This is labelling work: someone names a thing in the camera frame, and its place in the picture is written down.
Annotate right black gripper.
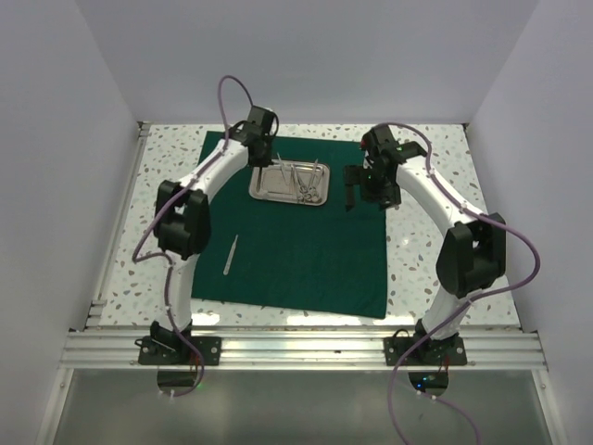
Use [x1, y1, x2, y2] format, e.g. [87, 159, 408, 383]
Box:
[345, 163, 401, 212]

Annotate steel tweezers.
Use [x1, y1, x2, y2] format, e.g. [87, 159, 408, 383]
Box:
[223, 235, 239, 276]
[277, 153, 289, 185]

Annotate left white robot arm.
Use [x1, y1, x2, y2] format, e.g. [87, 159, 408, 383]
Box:
[139, 106, 279, 365]

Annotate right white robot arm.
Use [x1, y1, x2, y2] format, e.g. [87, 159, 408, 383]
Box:
[343, 123, 506, 364]

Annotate steel surgical scissors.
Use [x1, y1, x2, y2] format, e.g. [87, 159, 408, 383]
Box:
[295, 159, 321, 204]

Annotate steel instrument tray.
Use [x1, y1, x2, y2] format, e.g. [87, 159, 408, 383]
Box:
[248, 159, 331, 207]

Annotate steel forceps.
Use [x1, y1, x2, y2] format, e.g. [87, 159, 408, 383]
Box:
[290, 164, 301, 197]

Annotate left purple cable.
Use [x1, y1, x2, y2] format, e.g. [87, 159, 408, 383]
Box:
[132, 75, 256, 400]

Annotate purple cable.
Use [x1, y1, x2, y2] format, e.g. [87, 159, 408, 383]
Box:
[132, 75, 256, 400]
[372, 121, 542, 445]

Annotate aluminium mounting rail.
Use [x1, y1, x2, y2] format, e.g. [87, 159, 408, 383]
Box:
[59, 326, 548, 371]

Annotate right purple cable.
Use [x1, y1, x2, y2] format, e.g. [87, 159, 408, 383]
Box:
[372, 121, 542, 445]

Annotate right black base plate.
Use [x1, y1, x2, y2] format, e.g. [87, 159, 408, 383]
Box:
[383, 336, 468, 367]

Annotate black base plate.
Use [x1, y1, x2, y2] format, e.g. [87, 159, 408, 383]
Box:
[383, 336, 468, 367]
[134, 336, 221, 366]

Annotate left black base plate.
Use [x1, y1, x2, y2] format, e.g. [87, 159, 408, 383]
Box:
[134, 336, 221, 366]

